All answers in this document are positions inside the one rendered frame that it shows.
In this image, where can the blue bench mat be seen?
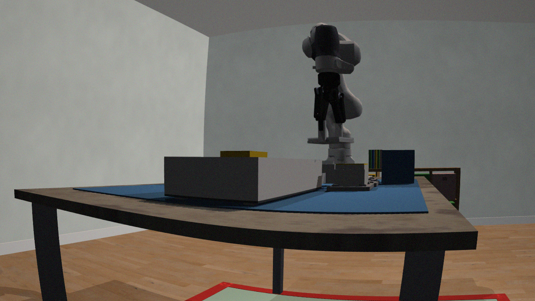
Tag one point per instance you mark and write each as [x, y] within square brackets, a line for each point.
[382, 199]

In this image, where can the yellow bin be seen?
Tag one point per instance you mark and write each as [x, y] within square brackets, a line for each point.
[243, 154]

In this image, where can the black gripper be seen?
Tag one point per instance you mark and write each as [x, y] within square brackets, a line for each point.
[328, 93]

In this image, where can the yellow plate with grid of black holes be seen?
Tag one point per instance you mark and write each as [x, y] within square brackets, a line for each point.
[351, 174]

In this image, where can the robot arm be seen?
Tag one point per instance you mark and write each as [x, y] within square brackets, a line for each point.
[334, 52]

